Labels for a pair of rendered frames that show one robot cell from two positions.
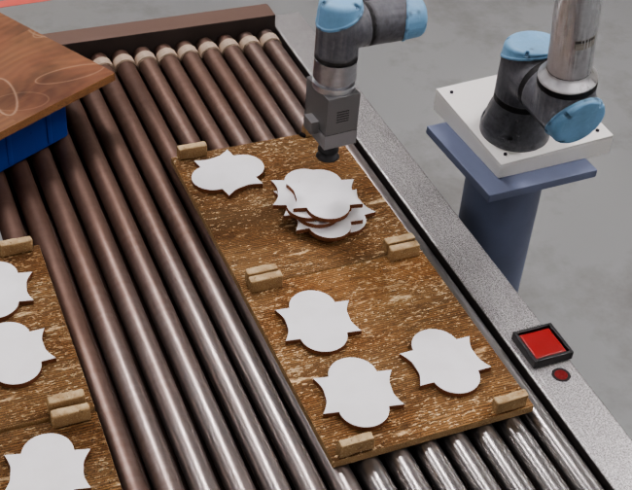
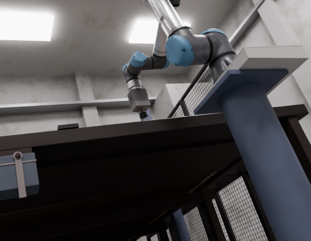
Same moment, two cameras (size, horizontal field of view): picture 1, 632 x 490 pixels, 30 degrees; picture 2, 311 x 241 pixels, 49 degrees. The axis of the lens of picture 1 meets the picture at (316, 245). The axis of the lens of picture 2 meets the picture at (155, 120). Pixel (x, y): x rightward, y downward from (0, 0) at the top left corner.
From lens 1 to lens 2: 3.09 m
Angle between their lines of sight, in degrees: 104
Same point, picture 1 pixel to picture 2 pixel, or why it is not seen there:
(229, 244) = not seen: hidden behind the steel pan
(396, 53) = not seen: outside the picture
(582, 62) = (164, 28)
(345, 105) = (130, 94)
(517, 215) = (230, 121)
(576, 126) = (172, 53)
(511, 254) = (244, 148)
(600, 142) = (239, 55)
